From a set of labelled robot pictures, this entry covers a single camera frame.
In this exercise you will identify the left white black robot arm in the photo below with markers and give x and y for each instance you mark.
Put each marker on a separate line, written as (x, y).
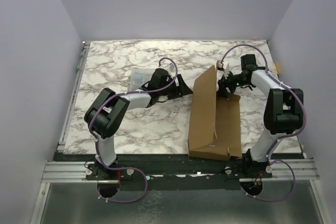
(106, 114)

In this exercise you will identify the brown cardboard box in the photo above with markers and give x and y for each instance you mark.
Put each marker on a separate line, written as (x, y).
(214, 125)

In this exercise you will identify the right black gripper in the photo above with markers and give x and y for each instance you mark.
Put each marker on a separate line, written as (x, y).
(227, 83)

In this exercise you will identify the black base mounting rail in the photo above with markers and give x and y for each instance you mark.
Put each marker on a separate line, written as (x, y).
(175, 172)

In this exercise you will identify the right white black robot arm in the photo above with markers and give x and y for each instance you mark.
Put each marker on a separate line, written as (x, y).
(283, 115)

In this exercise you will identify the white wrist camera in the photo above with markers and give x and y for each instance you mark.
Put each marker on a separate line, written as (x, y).
(224, 68)
(169, 67)

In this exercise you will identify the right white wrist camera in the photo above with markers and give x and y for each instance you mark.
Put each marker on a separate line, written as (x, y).
(224, 68)

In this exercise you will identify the aluminium extrusion frame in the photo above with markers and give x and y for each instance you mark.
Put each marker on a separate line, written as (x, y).
(45, 186)

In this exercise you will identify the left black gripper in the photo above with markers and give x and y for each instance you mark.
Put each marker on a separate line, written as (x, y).
(180, 91)

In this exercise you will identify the clear plastic screw organizer box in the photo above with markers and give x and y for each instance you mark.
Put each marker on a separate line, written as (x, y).
(139, 77)

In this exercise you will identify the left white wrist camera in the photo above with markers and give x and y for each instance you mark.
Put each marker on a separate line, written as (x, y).
(169, 67)

